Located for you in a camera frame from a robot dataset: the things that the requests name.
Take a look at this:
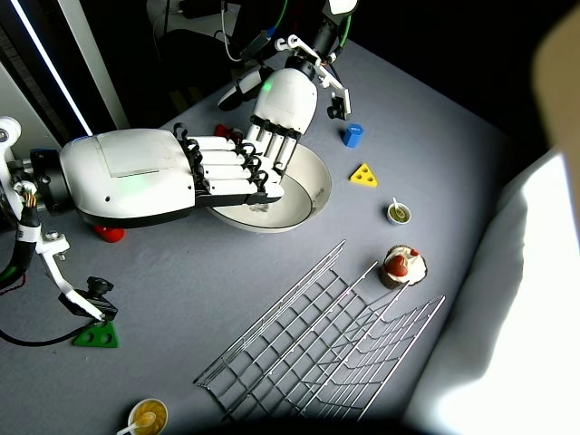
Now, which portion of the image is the red triangle block with holes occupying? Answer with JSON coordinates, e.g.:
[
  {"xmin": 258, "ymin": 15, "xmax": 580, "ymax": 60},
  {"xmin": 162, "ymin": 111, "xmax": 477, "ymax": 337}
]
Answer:
[{"xmin": 213, "ymin": 122, "xmax": 244, "ymax": 140}]

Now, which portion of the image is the black cable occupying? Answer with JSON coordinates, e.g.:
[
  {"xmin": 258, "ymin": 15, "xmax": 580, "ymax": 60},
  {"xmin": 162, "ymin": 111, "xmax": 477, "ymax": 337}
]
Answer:
[{"xmin": 0, "ymin": 316, "xmax": 101, "ymax": 348}]

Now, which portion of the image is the small white bowl green filling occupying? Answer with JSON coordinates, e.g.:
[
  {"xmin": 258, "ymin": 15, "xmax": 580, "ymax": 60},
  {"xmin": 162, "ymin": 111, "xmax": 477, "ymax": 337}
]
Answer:
[{"xmin": 386, "ymin": 201, "xmax": 412, "ymax": 227}]

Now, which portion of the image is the grey table cloth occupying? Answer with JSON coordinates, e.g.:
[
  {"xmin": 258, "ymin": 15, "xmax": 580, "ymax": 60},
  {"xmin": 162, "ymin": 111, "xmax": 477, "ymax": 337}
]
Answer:
[{"xmin": 0, "ymin": 40, "xmax": 552, "ymax": 435}]

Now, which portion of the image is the small white bowl yellow filling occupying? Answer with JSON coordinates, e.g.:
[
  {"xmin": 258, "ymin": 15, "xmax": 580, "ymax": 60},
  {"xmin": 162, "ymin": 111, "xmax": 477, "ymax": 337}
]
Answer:
[{"xmin": 128, "ymin": 397, "xmax": 169, "ymax": 435}]

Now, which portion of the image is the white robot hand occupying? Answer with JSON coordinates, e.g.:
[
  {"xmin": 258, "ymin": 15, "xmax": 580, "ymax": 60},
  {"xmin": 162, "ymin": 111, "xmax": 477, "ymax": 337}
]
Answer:
[
  {"xmin": 58, "ymin": 121, "xmax": 285, "ymax": 230},
  {"xmin": 217, "ymin": 66, "xmax": 319, "ymax": 176}
]

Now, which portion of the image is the toy strawberry cream cupcake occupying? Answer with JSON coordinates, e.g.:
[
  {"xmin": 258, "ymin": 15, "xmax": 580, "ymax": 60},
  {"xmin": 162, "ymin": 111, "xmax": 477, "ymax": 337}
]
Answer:
[{"xmin": 379, "ymin": 244, "xmax": 430, "ymax": 290}]

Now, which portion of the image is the white cable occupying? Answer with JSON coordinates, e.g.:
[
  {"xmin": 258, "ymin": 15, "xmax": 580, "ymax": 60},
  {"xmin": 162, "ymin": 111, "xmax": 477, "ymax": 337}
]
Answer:
[{"xmin": 220, "ymin": 0, "xmax": 246, "ymax": 63}]

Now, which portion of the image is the tan blurred panel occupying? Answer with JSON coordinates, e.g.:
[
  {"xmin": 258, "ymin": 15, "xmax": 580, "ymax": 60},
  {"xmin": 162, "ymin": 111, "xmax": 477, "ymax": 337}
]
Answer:
[{"xmin": 532, "ymin": 4, "xmax": 580, "ymax": 227}]

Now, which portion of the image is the green triangle block with holes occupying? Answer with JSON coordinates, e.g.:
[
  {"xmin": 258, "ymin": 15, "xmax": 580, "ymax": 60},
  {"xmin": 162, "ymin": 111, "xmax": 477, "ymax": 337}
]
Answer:
[{"xmin": 72, "ymin": 316, "xmax": 121, "ymax": 349}]

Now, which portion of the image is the white backdrop cloth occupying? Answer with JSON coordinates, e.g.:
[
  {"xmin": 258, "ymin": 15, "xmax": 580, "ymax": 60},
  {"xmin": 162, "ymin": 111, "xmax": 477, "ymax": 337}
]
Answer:
[{"xmin": 402, "ymin": 147, "xmax": 580, "ymax": 435}]

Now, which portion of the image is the yellow triangle block with holes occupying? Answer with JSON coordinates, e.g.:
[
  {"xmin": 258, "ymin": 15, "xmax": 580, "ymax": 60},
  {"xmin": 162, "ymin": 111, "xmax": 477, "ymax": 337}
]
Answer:
[{"xmin": 348, "ymin": 162, "xmax": 380, "ymax": 189}]

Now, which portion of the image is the white plate with leaf print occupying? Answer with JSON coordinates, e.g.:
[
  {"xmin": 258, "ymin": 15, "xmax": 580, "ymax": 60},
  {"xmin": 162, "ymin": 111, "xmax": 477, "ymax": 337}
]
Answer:
[
  {"xmin": 280, "ymin": 145, "xmax": 333, "ymax": 218},
  {"xmin": 210, "ymin": 174, "xmax": 316, "ymax": 233}
]

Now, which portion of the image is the wire dish rack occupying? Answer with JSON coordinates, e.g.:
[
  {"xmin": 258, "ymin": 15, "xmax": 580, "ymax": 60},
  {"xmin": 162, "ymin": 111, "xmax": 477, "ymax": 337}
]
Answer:
[{"xmin": 194, "ymin": 238, "xmax": 448, "ymax": 422}]

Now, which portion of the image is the white post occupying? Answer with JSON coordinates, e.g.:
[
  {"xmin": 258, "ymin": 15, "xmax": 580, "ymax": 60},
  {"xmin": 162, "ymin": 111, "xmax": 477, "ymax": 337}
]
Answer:
[{"xmin": 56, "ymin": 0, "xmax": 131, "ymax": 131}]

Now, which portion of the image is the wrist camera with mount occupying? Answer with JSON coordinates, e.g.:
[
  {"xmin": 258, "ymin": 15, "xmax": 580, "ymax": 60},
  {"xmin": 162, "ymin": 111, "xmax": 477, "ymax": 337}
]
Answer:
[
  {"xmin": 34, "ymin": 231, "xmax": 120, "ymax": 324},
  {"xmin": 316, "ymin": 67, "xmax": 353, "ymax": 122}
]

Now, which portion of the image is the blue hexagonal block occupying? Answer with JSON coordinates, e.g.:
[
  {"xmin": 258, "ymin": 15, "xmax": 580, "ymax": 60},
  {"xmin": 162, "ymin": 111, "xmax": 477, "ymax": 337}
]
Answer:
[{"xmin": 342, "ymin": 122, "xmax": 366, "ymax": 149}]

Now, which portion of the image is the white light strip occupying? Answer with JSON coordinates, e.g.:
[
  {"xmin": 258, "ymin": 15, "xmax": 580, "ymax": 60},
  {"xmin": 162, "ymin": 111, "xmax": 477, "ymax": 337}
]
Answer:
[{"xmin": 8, "ymin": 0, "xmax": 94, "ymax": 137}]

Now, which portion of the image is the red cylinder block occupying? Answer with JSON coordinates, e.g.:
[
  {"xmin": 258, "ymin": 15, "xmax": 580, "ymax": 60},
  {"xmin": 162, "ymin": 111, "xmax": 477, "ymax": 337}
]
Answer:
[{"xmin": 93, "ymin": 225, "xmax": 126, "ymax": 244}]

